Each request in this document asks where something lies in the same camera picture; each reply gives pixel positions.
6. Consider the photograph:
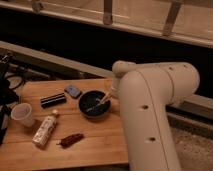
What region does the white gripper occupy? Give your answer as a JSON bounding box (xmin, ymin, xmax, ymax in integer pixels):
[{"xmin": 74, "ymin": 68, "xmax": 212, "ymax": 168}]
[{"xmin": 100, "ymin": 77, "xmax": 120, "ymax": 104}]

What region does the dark ceramic bowl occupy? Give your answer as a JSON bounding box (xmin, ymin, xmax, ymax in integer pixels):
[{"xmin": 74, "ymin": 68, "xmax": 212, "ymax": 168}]
[{"xmin": 78, "ymin": 90, "xmax": 111, "ymax": 119}]

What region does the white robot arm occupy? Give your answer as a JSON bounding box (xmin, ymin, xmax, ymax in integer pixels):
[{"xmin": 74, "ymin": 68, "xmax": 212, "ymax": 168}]
[{"xmin": 110, "ymin": 61, "xmax": 200, "ymax": 171}]

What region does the blue sponge block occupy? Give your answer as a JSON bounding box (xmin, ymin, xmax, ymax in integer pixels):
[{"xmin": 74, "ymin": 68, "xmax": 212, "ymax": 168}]
[{"xmin": 65, "ymin": 85, "xmax": 82, "ymax": 99}]

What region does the black rectangular box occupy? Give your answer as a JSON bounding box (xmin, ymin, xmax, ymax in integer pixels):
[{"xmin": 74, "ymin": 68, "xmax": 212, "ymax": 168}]
[{"xmin": 40, "ymin": 93, "xmax": 66, "ymax": 108}]

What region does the dried red chili pepper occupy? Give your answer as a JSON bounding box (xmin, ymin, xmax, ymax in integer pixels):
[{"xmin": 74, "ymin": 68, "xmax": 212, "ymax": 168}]
[{"xmin": 59, "ymin": 133, "xmax": 84, "ymax": 148}]

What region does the white plastic bottle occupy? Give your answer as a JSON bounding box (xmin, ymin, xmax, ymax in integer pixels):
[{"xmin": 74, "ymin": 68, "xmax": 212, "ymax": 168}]
[{"xmin": 32, "ymin": 109, "xmax": 59, "ymax": 148}]

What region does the clear plastic cup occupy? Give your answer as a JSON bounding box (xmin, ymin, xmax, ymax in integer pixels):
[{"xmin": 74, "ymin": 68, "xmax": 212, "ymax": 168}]
[{"xmin": 11, "ymin": 103, "xmax": 35, "ymax": 127}]

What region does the black tripod stand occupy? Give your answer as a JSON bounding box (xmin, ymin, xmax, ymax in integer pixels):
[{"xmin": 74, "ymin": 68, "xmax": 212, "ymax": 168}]
[{"xmin": 0, "ymin": 55, "xmax": 19, "ymax": 146}]

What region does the metal window railing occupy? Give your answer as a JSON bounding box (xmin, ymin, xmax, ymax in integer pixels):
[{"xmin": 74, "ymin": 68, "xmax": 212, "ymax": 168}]
[{"xmin": 0, "ymin": 0, "xmax": 213, "ymax": 49}]

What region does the black cable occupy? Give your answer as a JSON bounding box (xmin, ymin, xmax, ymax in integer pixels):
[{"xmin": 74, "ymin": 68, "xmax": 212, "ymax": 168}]
[{"xmin": 4, "ymin": 74, "xmax": 26, "ymax": 92}]

